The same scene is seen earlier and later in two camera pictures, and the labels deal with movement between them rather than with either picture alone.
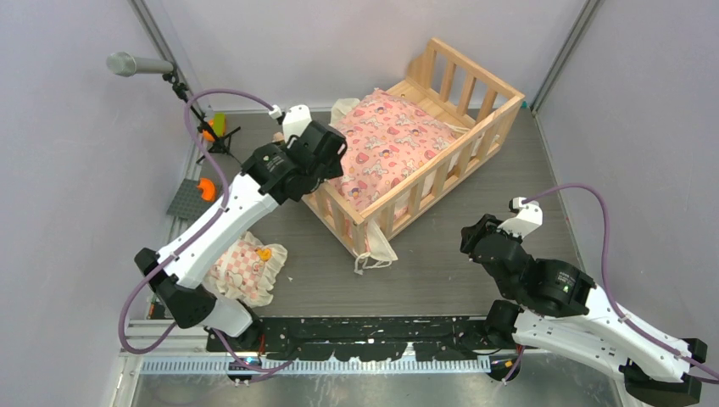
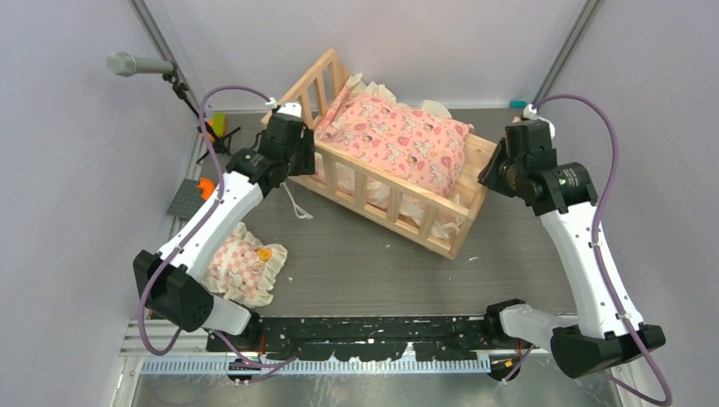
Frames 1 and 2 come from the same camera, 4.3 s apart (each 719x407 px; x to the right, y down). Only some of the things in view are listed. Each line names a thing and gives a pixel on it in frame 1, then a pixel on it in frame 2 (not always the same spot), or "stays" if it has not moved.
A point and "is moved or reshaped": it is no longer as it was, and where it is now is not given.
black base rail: (435, 337) stays
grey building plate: (188, 202) stays
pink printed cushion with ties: (386, 136) is moved or reshaped
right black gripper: (485, 222) to (487, 176)
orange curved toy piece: (209, 190) stays
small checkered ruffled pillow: (248, 270) stays
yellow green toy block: (218, 125) stays
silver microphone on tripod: (122, 64) stays
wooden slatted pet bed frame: (476, 101) to (368, 190)
